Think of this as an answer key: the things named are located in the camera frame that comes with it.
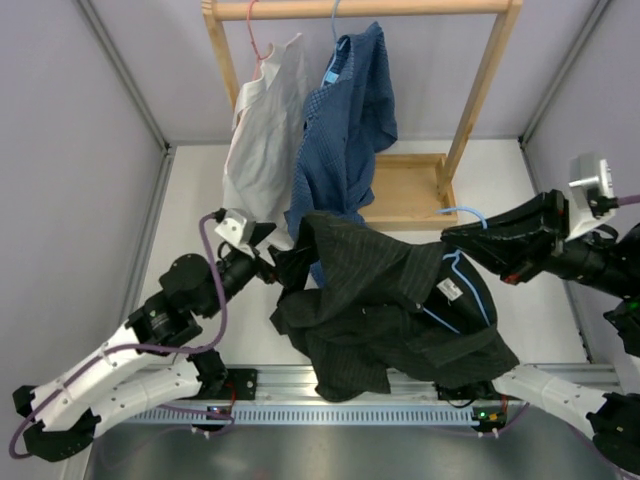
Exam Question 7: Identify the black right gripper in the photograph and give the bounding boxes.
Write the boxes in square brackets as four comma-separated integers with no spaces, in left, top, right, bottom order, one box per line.
[439,189,640,299]

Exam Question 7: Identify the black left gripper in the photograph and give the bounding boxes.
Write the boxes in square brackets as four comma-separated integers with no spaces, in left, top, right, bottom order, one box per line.
[201,222,311,319]

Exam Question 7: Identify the light blue hanger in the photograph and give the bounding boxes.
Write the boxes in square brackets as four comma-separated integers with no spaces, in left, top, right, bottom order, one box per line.
[421,206,491,335]

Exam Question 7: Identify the dark pinstriped shirt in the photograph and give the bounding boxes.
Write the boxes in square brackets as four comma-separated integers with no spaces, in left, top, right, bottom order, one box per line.
[270,212,519,402]

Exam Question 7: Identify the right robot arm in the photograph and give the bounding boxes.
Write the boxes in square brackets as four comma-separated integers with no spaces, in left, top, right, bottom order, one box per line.
[441,190,639,477]

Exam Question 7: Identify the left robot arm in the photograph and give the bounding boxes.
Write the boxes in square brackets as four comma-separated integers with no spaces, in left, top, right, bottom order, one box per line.
[9,220,293,462]

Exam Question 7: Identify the white shirt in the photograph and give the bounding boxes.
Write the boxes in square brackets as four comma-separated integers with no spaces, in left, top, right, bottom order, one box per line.
[222,34,311,250]

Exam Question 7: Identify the blue checked shirt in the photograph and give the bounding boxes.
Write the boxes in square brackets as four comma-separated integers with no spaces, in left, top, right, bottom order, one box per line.
[283,22,399,289]

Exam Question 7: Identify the pink hanger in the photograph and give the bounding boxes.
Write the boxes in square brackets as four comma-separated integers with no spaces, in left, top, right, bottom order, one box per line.
[246,0,271,81]

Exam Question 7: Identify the blue hanger under blue shirt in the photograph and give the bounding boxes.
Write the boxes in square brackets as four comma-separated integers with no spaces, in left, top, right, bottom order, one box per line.
[330,0,342,50]

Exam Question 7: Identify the wooden clothes rack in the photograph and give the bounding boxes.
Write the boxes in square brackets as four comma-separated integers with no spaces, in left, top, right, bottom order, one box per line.
[201,1,522,231]

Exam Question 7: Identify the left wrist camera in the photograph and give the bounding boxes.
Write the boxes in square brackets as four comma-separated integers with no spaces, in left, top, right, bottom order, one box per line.
[214,208,256,256]

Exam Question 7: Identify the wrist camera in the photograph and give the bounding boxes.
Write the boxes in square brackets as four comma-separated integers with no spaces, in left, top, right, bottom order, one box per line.
[214,208,256,256]
[567,153,615,241]

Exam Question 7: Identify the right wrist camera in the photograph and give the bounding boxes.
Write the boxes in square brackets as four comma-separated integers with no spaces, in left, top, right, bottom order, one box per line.
[567,153,615,241]

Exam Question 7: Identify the aluminium frame post right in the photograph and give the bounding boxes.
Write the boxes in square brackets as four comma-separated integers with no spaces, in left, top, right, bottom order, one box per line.
[518,0,614,146]

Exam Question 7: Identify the aluminium frame post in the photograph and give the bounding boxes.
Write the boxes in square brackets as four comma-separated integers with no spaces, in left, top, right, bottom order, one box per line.
[73,0,173,303]
[518,0,614,146]

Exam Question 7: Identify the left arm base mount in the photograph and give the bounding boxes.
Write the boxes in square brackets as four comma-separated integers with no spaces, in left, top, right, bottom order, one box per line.
[202,368,258,401]

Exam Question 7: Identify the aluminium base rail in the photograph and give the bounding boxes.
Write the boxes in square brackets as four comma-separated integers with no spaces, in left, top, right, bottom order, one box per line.
[119,363,621,406]

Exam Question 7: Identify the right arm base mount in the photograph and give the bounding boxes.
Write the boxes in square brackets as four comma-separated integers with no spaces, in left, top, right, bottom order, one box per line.
[435,381,501,408]

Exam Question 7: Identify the perforated cable duct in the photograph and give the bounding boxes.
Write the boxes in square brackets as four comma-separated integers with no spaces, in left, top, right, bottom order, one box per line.
[126,404,504,427]

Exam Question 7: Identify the aluminium frame post left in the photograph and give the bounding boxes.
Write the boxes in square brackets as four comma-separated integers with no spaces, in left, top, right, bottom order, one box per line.
[73,0,173,303]

